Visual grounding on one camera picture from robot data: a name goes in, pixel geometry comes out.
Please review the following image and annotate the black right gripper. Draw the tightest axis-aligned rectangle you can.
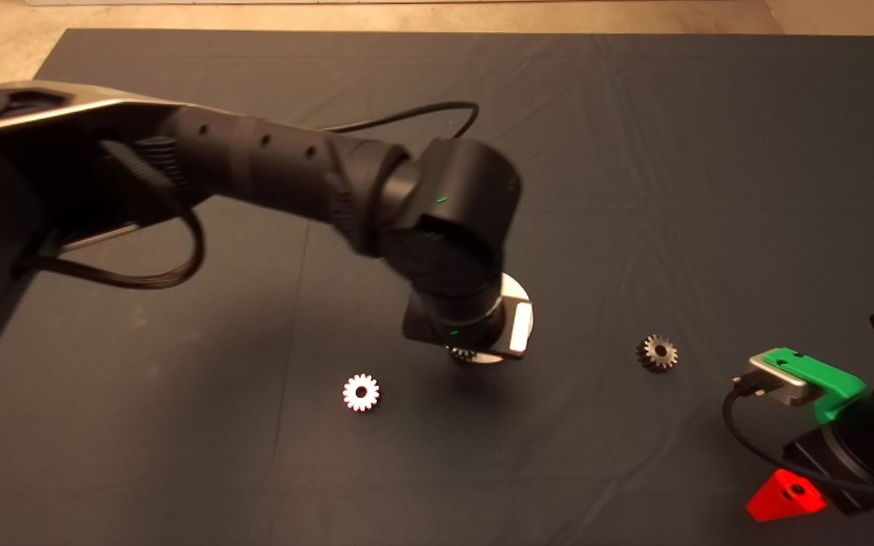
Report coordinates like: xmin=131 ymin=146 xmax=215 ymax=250
xmin=745 ymin=423 xmax=874 ymax=523

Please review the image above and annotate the dark grey table cloth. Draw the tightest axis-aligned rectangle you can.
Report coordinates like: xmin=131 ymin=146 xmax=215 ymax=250
xmin=0 ymin=29 xmax=874 ymax=546

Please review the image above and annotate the green right camera mount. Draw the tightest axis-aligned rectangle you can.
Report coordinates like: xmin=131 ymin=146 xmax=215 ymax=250
xmin=760 ymin=347 xmax=869 ymax=425

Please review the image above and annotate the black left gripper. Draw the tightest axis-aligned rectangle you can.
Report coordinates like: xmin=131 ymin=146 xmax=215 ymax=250
xmin=402 ymin=291 xmax=536 ymax=362

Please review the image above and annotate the thin black left camera cable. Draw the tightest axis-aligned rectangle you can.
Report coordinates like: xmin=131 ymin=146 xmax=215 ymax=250
xmin=322 ymin=100 xmax=482 ymax=142

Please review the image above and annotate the thick braided black cable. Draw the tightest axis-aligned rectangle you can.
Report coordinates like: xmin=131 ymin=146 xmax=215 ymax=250
xmin=21 ymin=140 xmax=207 ymax=291

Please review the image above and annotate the round metal carrier plate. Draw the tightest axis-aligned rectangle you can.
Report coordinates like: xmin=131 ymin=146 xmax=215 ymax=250
xmin=448 ymin=271 xmax=536 ymax=366

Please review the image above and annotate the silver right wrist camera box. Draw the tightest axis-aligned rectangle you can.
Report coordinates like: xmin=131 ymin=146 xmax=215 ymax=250
xmin=733 ymin=356 xmax=815 ymax=409

